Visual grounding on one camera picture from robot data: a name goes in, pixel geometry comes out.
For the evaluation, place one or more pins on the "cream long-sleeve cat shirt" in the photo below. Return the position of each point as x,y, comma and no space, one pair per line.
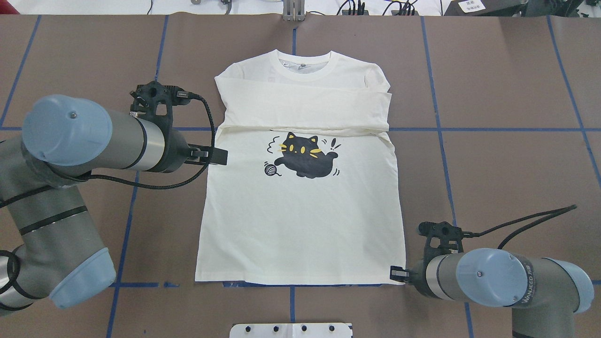
310,191

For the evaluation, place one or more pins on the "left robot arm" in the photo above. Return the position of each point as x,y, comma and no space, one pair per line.
69,141

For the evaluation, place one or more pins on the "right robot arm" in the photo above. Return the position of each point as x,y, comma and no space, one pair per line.
544,294

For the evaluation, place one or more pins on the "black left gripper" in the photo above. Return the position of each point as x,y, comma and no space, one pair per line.
177,148

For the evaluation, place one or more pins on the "aluminium frame post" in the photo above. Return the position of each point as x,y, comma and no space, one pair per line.
294,10

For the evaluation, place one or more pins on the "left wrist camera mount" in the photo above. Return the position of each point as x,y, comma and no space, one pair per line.
154,102

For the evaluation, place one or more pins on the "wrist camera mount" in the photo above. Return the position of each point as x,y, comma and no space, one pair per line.
442,239
154,102

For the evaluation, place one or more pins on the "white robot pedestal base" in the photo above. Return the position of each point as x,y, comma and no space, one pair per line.
292,330

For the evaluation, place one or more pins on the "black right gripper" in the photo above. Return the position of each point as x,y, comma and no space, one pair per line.
419,278

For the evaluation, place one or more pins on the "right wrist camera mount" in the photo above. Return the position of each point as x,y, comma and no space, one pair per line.
442,239

